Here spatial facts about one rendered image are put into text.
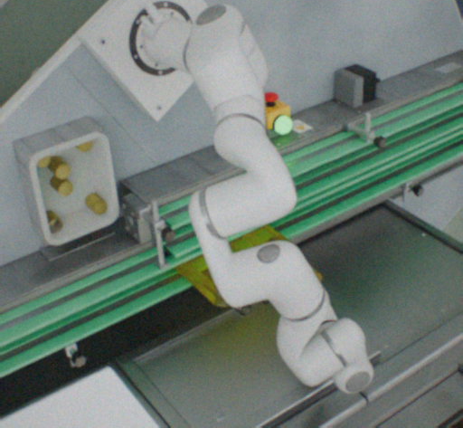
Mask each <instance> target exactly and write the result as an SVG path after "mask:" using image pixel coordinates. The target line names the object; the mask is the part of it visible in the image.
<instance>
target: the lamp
mask: <svg viewBox="0 0 463 428"><path fill-rule="evenodd" d="M273 121H274V123H272V127H273V128H274V129H275V131H276V132H278V133H279V134H287V133H289V132H290V130H291V128H292V122H291V119H289V118H288V116H285V115H284V114H280V115H278V116H277V117H276V119H275V120H273Z"/></svg>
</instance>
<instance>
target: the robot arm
mask: <svg viewBox="0 0 463 428"><path fill-rule="evenodd" d="M144 9H145V10H147V12H148V13H149V15H148V16H146V15H142V16H141V17H140V21H141V22H142V23H141V25H140V26H139V28H138V31H137V51H138V54H139V56H140V58H141V59H142V60H143V62H144V63H145V64H146V65H147V66H149V67H152V68H154V69H157V70H165V69H169V68H174V69H177V70H179V71H182V72H185V73H187V74H191V75H192V78H193V81H194V83H195V85H196V87H197V88H198V90H199V91H200V92H201V93H202V95H203V97H204V99H205V100H206V102H207V104H208V107H209V108H210V110H211V112H212V114H213V116H214V145H215V148H216V150H217V152H218V153H219V154H220V156H221V157H222V158H223V159H226V160H227V161H229V162H230V163H232V164H234V165H235V166H237V167H239V168H242V169H244V170H246V171H247V173H246V174H243V175H240V176H235V177H232V178H231V179H230V180H227V181H223V182H221V183H219V184H216V185H210V186H207V187H205V188H201V189H198V191H196V192H195V193H194V194H193V196H192V197H191V200H189V205H188V213H189V218H191V221H192V224H193V226H194V230H195V233H196V235H197V239H198V242H199V244H200V246H201V249H203V255H204V257H205V260H206V263H207V266H208V268H209V271H210V273H211V276H212V278H213V280H214V282H215V284H216V286H217V289H218V291H219V292H220V293H221V295H222V297H223V298H224V300H226V302H227V303H228V304H230V305H231V306H233V307H242V306H245V305H249V304H252V303H255V302H259V301H262V300H266V299H269V301H270V302H271V304H272V305H273V306H275V308H276V309H277V310H278V312H279V314H280V316H281V317H280V320H279V327H278V334H277V341H278V348H279V353H280V354H281V357H282V359H283V360H284V362H285V363H286V365H287V366H288V367H290V369H291V370H292V371H293V373H294V375H295V376H296V377H297V378H298V380H299V381H300V382H301V383H303V384H305V385H309V386H314V385H320V384H321V383H323V382H324V381H326V380H327V379H328V378H329V377H332V379H333V380H334V382H335V384H336V385H337V387H338V388H339V389H340V390H341V391H343V392H345V393H356V392H358V391H361V390H362V389H365V388H366V387H367V386H368V385H369V384H370V381H371V380H372V377H373V369H372V367H371V364H370V362H369V361H368V358H367V355H366V349H365V343H364V342H365V338H364V334H363V331H362V330H361V329H360V327H359V326H358V325H357V324H356V323H355V322H354V321H352V320H351V319H340V320H338V321H336V317H335V313H334V312H333V310H332V308H331V306H330V304H329V301H330V300H329V296H328V294H327V292H326V290H325V287H323V286H322V284H321V283H320V281H319V280H318V279H317V277H316V275H315V273H314V272H313V270H312V268H311V267H309V265H308V264H307V260H306V259H305V257H304V256H303V254H302V253H301V251H300V250H299V248H297V246H295V245H294V244H293V243H289V242H284V241H276V242H271V243H264V244H261V245H258V246H255V247H251V248H248V249H245V251H242V252H236V253H232V249H231V246H230V244H229V241H228V237H227V236H229V235H232V234H235V233H240V232H243V231H246V230H250V229H253V228H255V227H258V225H261V224H266V223H269V222H272V221H275V220H278V219H279V218H281V217H283V216H284V215H287V213H289V212H290V211H291V210H292V209H293V208H294V206H295V204H296V201H297V200H298V193H296V188H295V185H294V182H293V179H292V176H291V174H290V173H289V171H288V168H287V165H286V163H284V162H283V160H282V158H281V156H280V155H279V152H278V151H277V150H276V149H275V147H274V146H272V145H271V142H270V141H269V139H268V137H267V135H266V120H265V95H264V90H263V87H264V86H265V84H266V82H267V80H268V75H269V71H268V65H267V62H266V60H265V57H264V55H263V54H262V53H261V50H260V47H259V46H258V44H257V42H256V40H255V39H254V36H253V34H252V32H251V31H250V29H249V28H248V26H247V25H246V22H245V20H244V18H243V16H242V15H241V13H240V11H239V10H237V9H236V8H234V6H233V5H228V4H215V5H210V6H208V8H206V9H205V10H203V11H202V12H201V13H200V14H198V16H197V17H196V18H195V20H194V24H189V22H187V21H185V19H184V18H183V16H182V15H180V14H179V13H178V12H176V11H175V10H171V9H158V10H156V8H155V6H154V5H152V2H147V4H146V5H144Z"/></svg>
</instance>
